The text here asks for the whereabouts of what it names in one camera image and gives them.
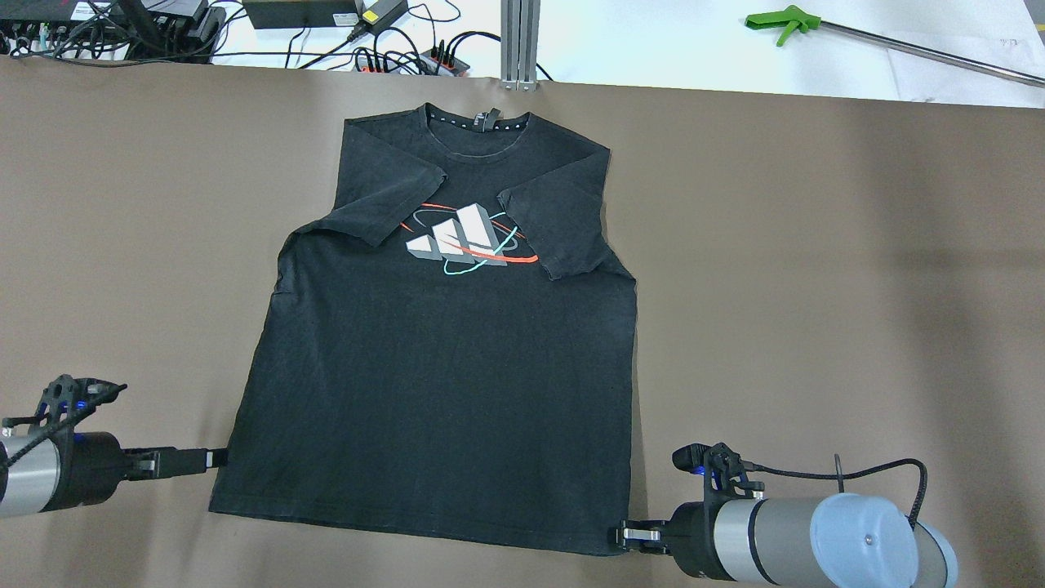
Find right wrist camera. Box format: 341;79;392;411
671;443;765;500

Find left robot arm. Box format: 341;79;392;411
1;432;228;519

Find black power adapter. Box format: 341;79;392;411
240;1;367;30

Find aluminium frame post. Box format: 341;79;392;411
500;0;540;92

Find red black usb hub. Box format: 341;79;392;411
344;47;473;78

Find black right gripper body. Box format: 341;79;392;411
668;501;721;578

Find green handled grabber tool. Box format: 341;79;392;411
743;4;1044;89

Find black t-shirt with logo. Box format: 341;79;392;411
208;104;637;557

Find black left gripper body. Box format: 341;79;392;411
59;432;127;509

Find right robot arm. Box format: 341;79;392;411
612;492;959;587

